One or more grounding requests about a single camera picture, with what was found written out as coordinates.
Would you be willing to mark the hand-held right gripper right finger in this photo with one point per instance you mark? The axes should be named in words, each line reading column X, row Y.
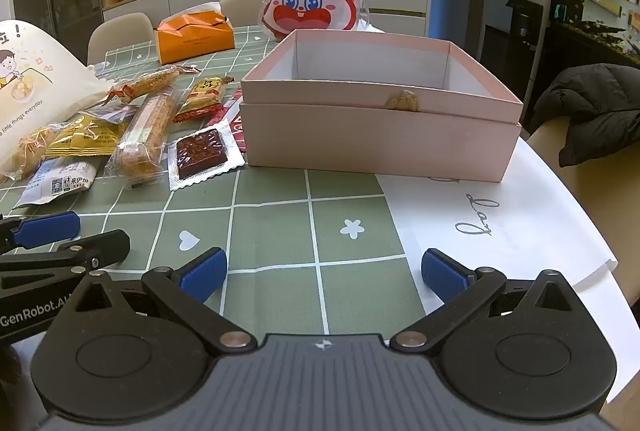
column 445, row 273

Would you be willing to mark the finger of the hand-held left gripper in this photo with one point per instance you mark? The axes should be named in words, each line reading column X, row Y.
column 47, row 228
column 102, row 247

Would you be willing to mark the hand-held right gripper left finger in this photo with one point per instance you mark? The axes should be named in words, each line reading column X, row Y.
column 202, row 273

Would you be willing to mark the white pale-blue snack packet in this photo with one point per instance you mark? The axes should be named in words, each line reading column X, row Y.
column 60, row 181

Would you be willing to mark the fried pastry clear packet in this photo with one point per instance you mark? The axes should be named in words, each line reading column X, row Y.
column 30, row 148

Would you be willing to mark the yellow snack packet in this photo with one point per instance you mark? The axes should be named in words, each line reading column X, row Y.
column 85, row 136

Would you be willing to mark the brown cake clear packet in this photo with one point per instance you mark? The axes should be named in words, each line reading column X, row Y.
column 200, row 153

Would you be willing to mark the red and yellow snack packets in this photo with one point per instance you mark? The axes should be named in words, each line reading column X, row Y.
column 145, row 131

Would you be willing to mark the red stick packet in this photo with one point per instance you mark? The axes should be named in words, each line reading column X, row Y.
column 222, row 112
column 238, row 136

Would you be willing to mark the pink cardboard box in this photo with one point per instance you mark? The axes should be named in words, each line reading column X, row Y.
column 350, row 141

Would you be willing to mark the twisted red-end wafer snack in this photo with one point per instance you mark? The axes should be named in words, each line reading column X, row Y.
column 150, row 83

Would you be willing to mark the small red yellow packet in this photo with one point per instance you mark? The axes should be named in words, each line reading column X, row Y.
column 202, row 98

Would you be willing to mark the white printed paper sheet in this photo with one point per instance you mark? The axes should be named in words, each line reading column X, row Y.
column 500, row 231

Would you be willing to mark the green checked tablecloth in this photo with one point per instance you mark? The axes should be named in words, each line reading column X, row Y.
column 280, row 221

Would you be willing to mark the white printed bag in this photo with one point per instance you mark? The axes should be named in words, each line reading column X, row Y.
column 50, row 81

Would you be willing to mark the beige chair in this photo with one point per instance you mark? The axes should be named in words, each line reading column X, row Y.
column 240, row 6
column 120, row 33
column 590, row 191

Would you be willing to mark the black jacket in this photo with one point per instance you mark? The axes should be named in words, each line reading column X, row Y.
column 595, row 106

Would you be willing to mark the orange tissue box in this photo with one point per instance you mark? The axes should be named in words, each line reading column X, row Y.
column 195, row 38

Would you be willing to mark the black water dispenser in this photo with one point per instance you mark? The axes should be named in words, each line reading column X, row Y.
column 520, row 31

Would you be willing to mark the black fish tank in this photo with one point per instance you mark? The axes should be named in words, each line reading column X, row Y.
column 585, row 31

